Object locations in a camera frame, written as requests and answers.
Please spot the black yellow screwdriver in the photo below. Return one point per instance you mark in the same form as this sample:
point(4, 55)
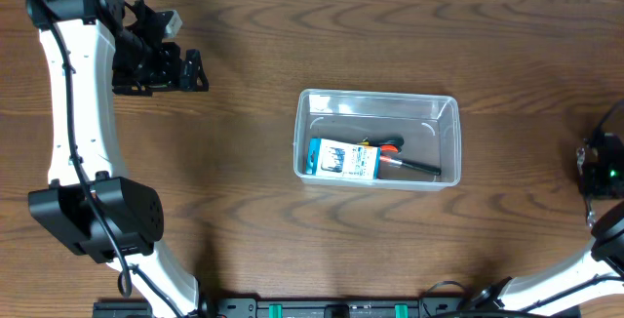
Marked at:
point(395, 141)

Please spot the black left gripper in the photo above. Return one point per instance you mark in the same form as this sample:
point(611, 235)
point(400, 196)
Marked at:
point(172, 67)

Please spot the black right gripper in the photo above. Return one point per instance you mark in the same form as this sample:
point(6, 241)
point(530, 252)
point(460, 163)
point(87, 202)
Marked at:
point(599, 186)

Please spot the clear plastic container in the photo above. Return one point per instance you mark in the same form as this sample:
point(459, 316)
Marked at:
point(429, 125)

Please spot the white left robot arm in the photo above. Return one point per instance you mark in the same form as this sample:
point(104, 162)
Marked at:
point(97, 50)

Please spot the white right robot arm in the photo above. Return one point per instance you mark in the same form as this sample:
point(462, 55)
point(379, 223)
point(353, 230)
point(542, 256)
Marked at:
point(595, 272)

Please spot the silver wrench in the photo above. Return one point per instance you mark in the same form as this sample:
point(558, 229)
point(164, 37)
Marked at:
point(590, 214)

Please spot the blue white box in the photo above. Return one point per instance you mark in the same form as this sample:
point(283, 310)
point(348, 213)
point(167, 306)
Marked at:
point(334, 159)

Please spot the red handled pliers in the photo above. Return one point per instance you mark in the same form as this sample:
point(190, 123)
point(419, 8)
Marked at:
point(390, 148)

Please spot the small claw hammer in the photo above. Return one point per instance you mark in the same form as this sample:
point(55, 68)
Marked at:
point(416, 166)

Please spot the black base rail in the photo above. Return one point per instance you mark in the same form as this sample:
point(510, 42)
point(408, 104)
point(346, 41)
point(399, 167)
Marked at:
point(251, 308)

